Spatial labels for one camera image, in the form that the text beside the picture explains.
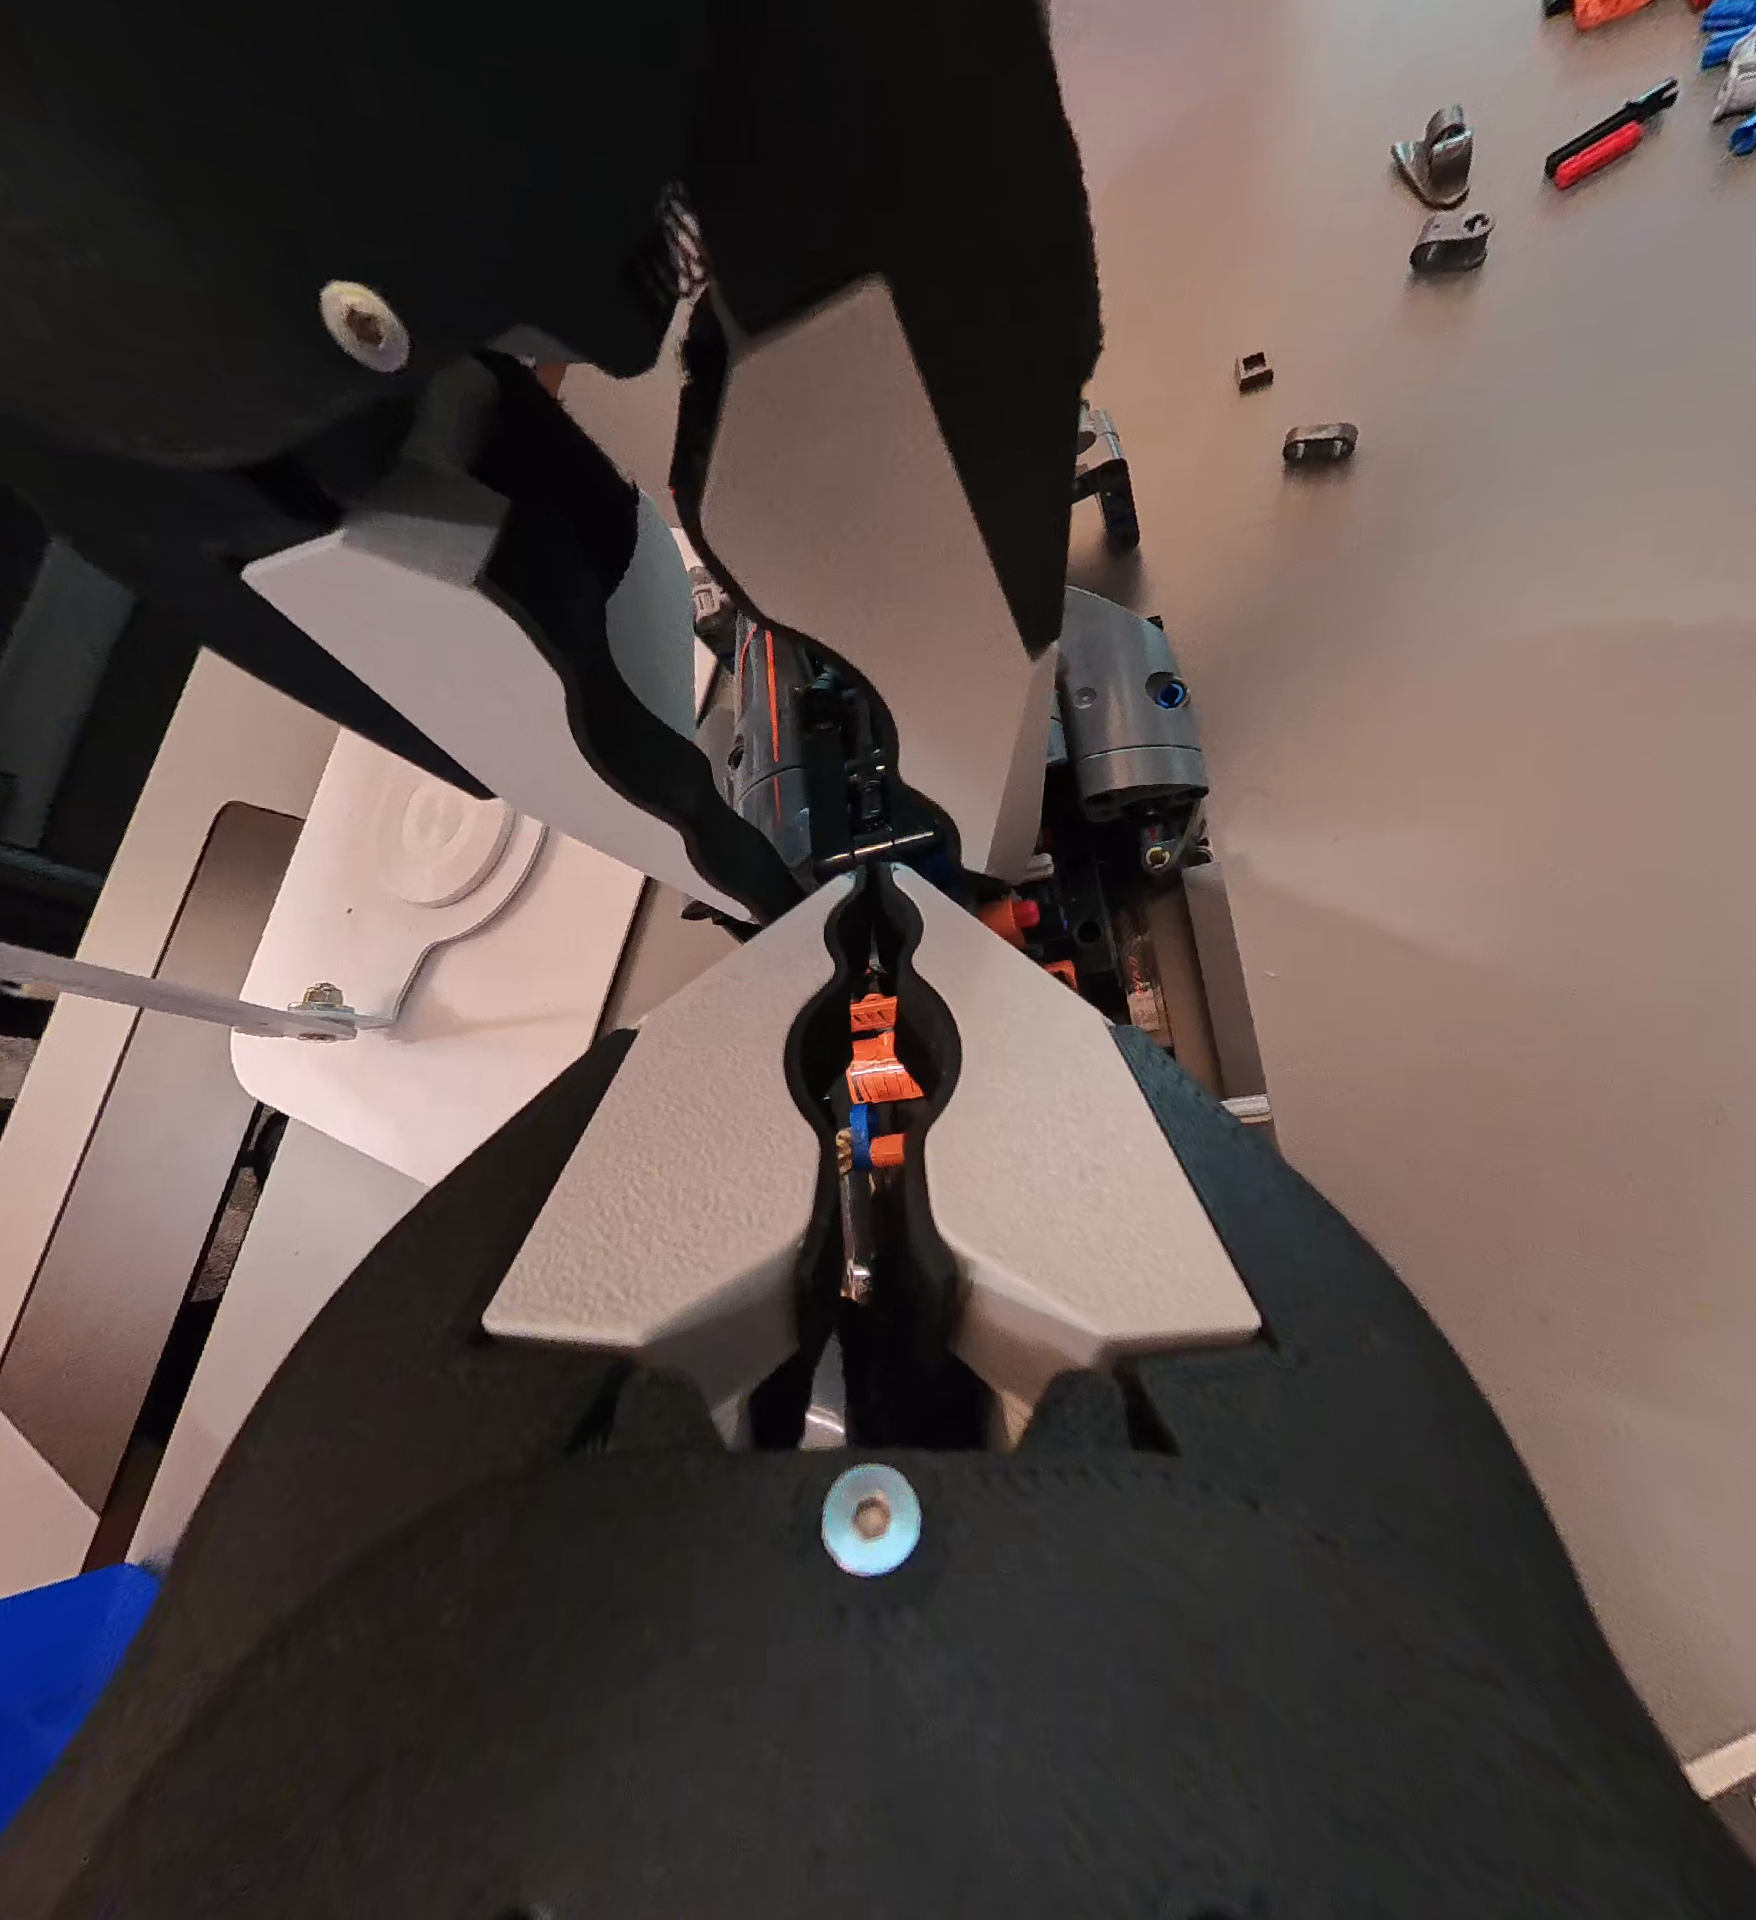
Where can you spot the blue storage bin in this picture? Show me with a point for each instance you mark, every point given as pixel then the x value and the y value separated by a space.
pixel 8 1696

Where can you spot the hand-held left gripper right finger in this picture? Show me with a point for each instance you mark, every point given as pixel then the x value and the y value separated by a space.
pixel 1087 1186

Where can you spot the pile of loose lego pieces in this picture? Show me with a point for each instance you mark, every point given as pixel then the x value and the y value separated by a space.
pixel 1597 142

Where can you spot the large lego car chassis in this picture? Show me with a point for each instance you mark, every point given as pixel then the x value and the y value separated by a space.
pixel 1133 721

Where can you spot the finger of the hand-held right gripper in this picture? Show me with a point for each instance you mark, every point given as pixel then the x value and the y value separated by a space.
pixel 426 630
pixel 861 494

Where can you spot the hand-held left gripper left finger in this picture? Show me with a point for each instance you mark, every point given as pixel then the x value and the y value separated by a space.
pixel 666 1171

